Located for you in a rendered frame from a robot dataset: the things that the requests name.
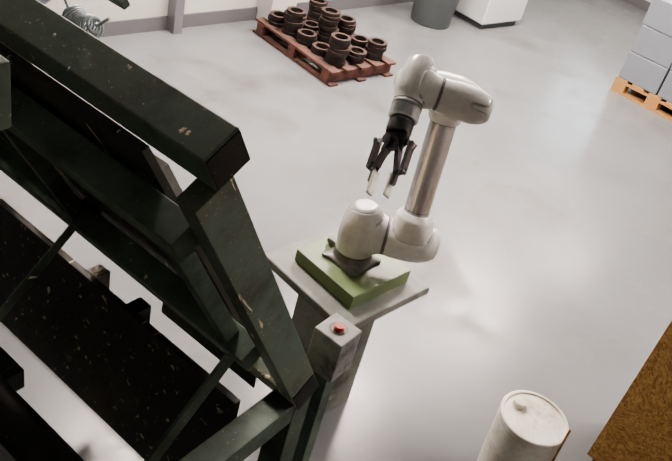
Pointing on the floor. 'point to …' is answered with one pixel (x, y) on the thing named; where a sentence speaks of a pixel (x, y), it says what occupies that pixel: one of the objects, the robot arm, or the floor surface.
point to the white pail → (525, 429)
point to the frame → (117, 367)
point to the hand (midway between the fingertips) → (380, 185)
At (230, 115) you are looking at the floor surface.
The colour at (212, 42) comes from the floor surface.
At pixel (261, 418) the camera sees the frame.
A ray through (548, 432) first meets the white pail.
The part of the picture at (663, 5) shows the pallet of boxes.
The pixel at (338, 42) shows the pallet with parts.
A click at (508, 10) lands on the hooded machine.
